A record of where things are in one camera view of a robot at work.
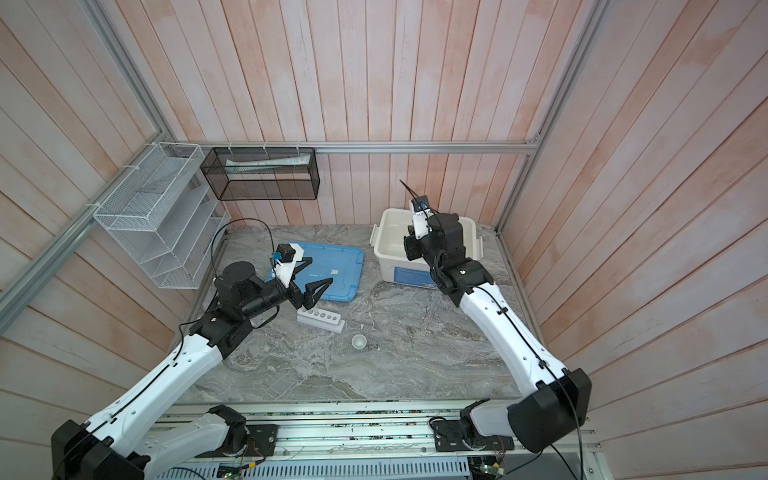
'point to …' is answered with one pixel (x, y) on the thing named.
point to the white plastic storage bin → (388, 236)
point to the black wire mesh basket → (262, 173)
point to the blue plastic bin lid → (341, 263)
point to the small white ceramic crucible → (359, 341)
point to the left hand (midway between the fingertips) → (321, 275)
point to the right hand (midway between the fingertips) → (412, 224)
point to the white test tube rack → (325, 320)
